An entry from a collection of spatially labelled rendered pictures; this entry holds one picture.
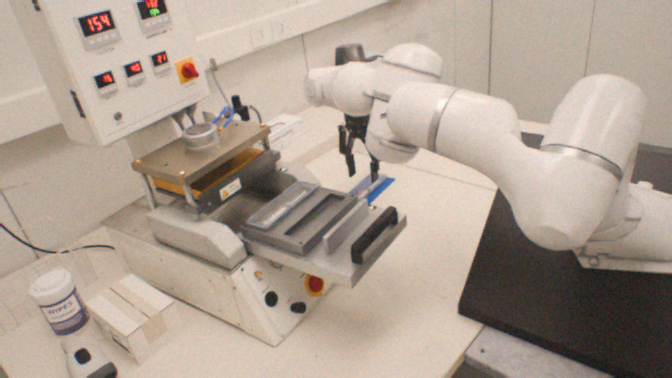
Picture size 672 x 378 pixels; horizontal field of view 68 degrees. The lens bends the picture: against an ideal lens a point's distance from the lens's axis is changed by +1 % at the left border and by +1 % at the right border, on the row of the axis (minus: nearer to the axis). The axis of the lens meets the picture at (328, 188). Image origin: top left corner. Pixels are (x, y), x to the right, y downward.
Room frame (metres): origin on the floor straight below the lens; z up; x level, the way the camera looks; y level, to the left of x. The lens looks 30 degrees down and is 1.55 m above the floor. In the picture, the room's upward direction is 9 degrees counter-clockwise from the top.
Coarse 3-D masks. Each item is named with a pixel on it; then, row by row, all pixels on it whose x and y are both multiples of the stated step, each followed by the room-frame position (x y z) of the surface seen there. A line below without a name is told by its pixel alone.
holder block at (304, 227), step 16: (320, 192) 0.95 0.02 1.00; (336, 192) 0.93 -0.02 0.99; (304, 208) 0.89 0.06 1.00; (320, 208) 0.90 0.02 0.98; (336, 208) 0.87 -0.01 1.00; (352, 208) 0.89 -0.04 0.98; (288, 224) 0.84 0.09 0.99; (304, 224) 0.85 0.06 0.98; (320, 224) 0.82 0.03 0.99; (272, 240) 0.80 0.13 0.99; (288, 240) 0.78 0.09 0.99; (304, 240) 0.77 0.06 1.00; (320, 240) 0.80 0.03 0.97
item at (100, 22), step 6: (90, 18) 1.06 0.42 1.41; (96, 18) 1.07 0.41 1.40; (102, 18) 1.08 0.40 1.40; (108, 18) 1.09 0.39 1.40; (90, 24) 1.06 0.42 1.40; (96, 24) 1.07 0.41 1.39; (102, 24) 1.08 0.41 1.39; (108, 24) 1.09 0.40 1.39; (90, 30) 1.05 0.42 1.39; (96, 30) 1.06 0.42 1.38; (102, 30) 1.07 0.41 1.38
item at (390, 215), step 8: (392, 208) 0.81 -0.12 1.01; (384, 216) 0.79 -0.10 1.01; (392, 216) 0.80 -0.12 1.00; (376, 224) 0.77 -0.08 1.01; (384, 224) 0.78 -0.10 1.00; (368, 232) 0.75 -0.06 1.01; (376, 232) 0.75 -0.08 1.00; (360, 240) 0.73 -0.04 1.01; (368, 240) 0.73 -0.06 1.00; (352, 248) 0.71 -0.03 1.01; (360, 248) 0.71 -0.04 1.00; (352, 256) 0.71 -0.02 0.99; (360, 256) 0.71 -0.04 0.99; (360, 264) 0.70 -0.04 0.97
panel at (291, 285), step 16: (256, 256) 0.85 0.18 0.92; (240, 272) 0.81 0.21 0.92; (256, 272) 0.82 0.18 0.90; (272, 272) 0.84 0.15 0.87; (288, 272) 0.86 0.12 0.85; (304, 272) 0.89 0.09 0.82; (256, 288) 0.80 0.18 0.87; (272, 288) 0.82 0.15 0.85; (288, 288) 0.84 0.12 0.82; (304, 288) 0.86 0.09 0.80; (288, 304) 0.82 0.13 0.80; (272, 320) 0.78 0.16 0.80; (288, 320) 0.79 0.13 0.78
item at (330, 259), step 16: (336, 224) 0.79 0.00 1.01; (352, 224) 0.81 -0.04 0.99; (368, 224) 0.83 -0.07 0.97; (400, 224) 0.82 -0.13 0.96; (256, 240) 0.83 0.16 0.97; (336, 240) 0.77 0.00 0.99; (352, 240) 0.78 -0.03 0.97; (384, 240) 0.77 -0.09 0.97; (272, 256) 0.80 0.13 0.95; (288, 256) 0.77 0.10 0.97; (304, 256) 0.76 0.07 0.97; (320, 256) 0.75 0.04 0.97; (336, 256) 0.74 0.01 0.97; (368, 256) 0.73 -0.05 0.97; (320, 272) 0.72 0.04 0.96; (336, 272) 0.70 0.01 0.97; (352, 272) 0.69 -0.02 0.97; (352, 288) 0.68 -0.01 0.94
